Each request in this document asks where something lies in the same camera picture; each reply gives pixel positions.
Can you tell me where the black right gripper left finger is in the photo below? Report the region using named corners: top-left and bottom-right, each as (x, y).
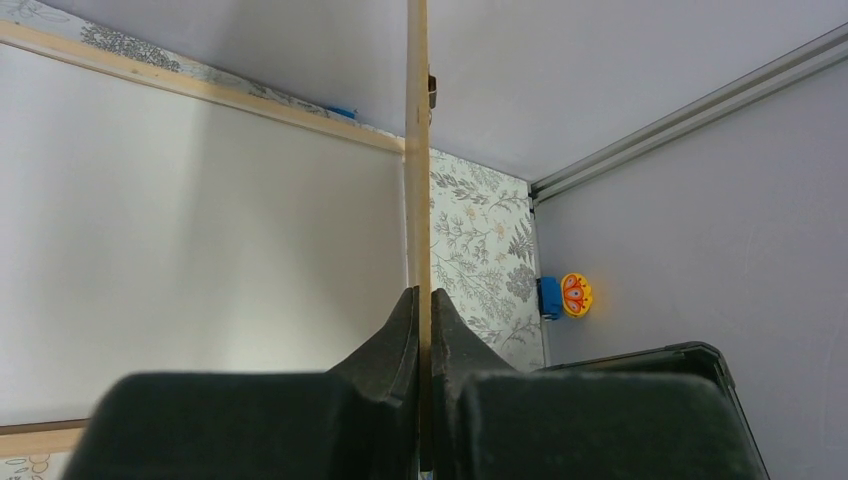
top-left (64, 288), bottom-right (419, 479)

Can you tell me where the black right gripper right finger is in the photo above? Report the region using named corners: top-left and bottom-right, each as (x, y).
top-left (431, 289), bottom-right (764, 479)

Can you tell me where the light wooden picture frame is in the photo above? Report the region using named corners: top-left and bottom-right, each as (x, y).
top-left (1, 1), bottom-right (431, 473)

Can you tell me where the printed photo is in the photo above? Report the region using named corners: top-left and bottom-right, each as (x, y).
top-left (1, 46), bottom-right (407, 425)

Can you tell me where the blue clip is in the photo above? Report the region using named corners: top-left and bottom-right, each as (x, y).
top-left (537, 276), bottom-right (564, 320)

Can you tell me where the yellow butterfly toy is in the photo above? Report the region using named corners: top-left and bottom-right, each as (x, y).
top-left (561, 273), bottom-right (594, 318)

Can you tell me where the floral patterned table mat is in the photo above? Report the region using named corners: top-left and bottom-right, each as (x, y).
top-left (13, 1), bottom-right (544, 371)

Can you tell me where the black poker chip case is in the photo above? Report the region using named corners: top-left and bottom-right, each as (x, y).
top-left (538, 341), bottom-right (770, 479)

